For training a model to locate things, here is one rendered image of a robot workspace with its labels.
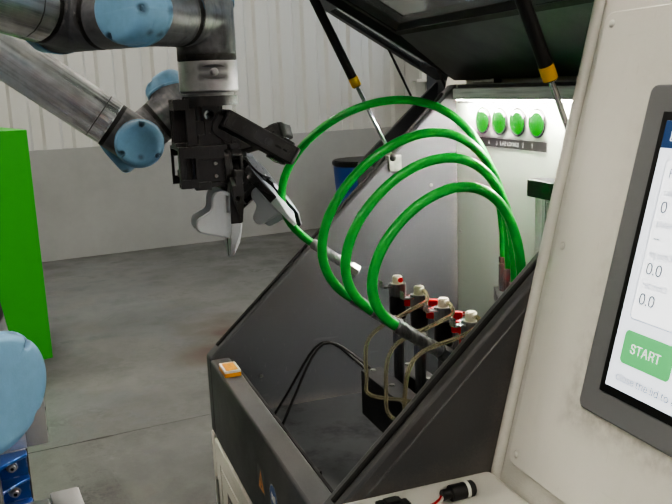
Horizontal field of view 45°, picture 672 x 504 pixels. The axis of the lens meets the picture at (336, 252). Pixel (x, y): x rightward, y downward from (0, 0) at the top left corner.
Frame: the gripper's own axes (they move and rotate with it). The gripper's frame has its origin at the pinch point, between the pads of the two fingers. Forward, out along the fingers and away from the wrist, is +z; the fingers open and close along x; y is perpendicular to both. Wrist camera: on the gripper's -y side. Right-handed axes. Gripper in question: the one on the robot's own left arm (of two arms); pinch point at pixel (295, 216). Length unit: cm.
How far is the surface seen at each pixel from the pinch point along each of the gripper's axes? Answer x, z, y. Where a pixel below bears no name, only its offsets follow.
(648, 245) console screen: 45, 40, -34
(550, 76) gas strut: 30, 18, -41
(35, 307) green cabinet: -238, -128, 185
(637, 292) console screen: 45, 42, -30
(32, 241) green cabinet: -232, -152, 159
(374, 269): 30.3, 20.4, -9.1
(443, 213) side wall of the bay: -36.8, 11.7, -16.5
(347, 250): 24.5, 15.1, -7.1
